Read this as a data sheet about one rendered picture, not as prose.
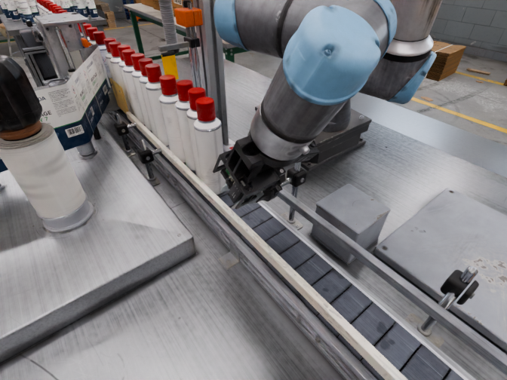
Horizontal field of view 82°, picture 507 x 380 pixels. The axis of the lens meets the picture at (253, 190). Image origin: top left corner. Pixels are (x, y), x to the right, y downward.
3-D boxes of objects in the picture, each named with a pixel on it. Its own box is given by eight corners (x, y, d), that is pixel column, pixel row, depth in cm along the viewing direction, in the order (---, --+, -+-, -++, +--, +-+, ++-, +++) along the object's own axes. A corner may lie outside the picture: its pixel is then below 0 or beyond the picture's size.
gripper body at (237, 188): (210, 172, 46) (228, 125, 35) (253, 154, 50) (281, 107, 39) (235, 212, 44) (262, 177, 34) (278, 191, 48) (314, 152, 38)
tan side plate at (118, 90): (118, 105, 95) (109, 78, 89) (120, 105, 95) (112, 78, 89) (128, 117, 89) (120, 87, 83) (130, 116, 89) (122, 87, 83)
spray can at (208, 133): (198, 188, 65) (184, 99, 52) (218, 179, 67) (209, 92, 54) (210, 200, 62) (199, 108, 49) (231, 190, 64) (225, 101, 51)
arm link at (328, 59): (402, 38, 26) (368, 83, 22) (335, 116, 35) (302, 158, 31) (333, -16, 26) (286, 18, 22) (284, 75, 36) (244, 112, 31)
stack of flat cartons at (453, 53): (390, 68, 401) (397, 44, 380) (409, 61, 428) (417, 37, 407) (438, 81, 363) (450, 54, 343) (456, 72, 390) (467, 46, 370)
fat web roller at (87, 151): (76, 153, 76) (43, 81, 64) (94, 148, 78) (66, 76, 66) (81, 160, 73) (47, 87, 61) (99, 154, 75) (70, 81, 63)
